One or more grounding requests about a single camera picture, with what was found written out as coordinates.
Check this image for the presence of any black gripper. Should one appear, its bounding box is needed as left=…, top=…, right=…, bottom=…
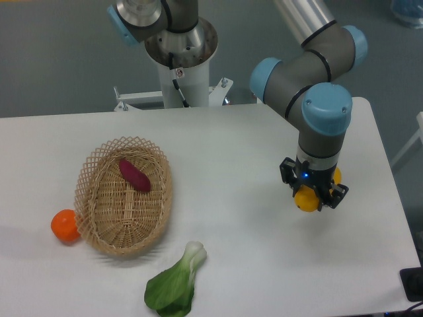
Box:
left=280, top=155, right=349, bottom=211

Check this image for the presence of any yellow mango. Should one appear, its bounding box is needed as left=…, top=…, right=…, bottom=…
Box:
left=293, top=167, right=342, bottom=212

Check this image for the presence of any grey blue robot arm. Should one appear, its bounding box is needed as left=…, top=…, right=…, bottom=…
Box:
left=107, top=1, right=368, bottom=211

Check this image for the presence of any black device at table edge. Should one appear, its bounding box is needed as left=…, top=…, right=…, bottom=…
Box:
left=399, top=267, right=422, bottom=302

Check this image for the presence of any purple sweet potato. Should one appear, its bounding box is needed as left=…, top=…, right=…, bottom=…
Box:
left=119, top=158, right=151, bottom=192

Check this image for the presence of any green bok choy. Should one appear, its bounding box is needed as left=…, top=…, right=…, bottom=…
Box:
left=144, top=241, right=207, bottom=316

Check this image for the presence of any woven wicker basket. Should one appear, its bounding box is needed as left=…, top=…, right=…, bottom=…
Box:
left=74, top=137, right=173, bottom=257

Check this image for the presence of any blue bag in background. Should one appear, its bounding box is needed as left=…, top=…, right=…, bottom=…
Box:
left=391, top=0, right=422, bottom=29

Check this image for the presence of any orange fruit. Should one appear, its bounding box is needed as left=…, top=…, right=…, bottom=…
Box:
left=50, top=209, right=80, bottom=244

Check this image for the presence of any white frame at right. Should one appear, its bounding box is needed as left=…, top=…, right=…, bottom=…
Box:
left=390, top=112, right=422, bottom=173

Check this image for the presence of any black cable on pedestal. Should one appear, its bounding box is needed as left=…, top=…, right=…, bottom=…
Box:
left=167, top=52, right=192, bottom=108

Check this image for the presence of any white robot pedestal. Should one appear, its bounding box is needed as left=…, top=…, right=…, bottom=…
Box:
left=114, top=17, right=233, bottom=111

